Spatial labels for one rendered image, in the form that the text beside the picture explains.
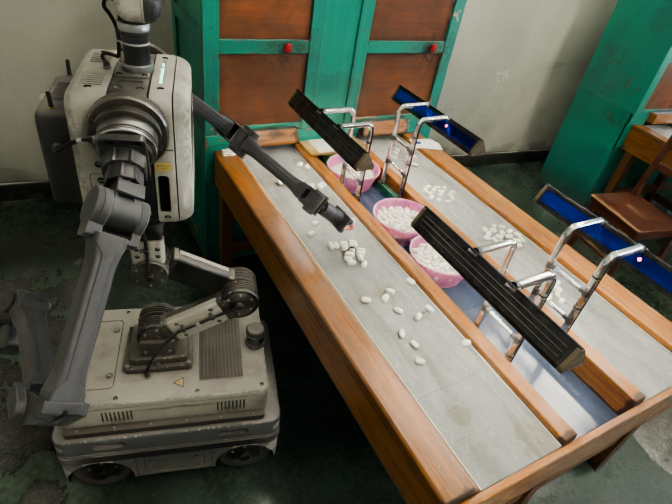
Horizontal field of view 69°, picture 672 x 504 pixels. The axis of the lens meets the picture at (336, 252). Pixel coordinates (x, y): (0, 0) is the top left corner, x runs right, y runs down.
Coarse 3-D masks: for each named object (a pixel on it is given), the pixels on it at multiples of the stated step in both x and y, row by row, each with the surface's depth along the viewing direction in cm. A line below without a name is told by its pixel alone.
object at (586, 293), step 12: (576, 228) 153; (564, 240) 155; (552, 252) 160; (612, 252) 144; (624, 252) 145; (636, 252) 147; (552, 264) 161; (600, 264) 145; (564, 276) 158; (600, 276) 147; (540, 288) 168; (576, 288) 155; (588, 288) 150; (564, 312) 162; (576, 312) 156; (564, 324) 161
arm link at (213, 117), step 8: (192, 96) 160; (192, 104) 161; (200, 104) 164; (200, 112) 166; (208, 112) 168; (216, 112) 171; (208, 120) 170; (216, 120) 172; (224, 120) 175; (232, 120) 180; (216, 128) 177; (224, 128) 177; (232, 128) 184; (240, 128) 178; (224, 136) 180; (232, 136) 179; (240, 136) 178; (248, 136) 178; (232, 144) 178; (240, 144) 178
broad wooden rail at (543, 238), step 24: (456, 168) 254; (480, 192) 237; (504, 216) 224; (528, 216) 225; (552, 240) 212; (576, 264) 200; (600, 288) 189; (624, 288) 191; (624, 312) 182; (648, 312) 182
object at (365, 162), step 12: (300, 96) 211; (300, 108) 208; (312, 108) 203; (312, 120) 200; (324, 120) 195; (324, 132) 193; (336, 132) 188; (336, 144) 186; (348, 144) 182; (348, 156) 180; (360, 156) 176; (360, 168) 177; (372, 168) 180
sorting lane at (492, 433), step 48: (288, 192) 216; (336, 240) 193; (336, 288) 170; (384, 288) 174; (384, 336) 156; (432, 336) 159; (432, 384) 143; (480, 384) 146; (480, 432) 133; (528, 432) 135; (480, 480) 122
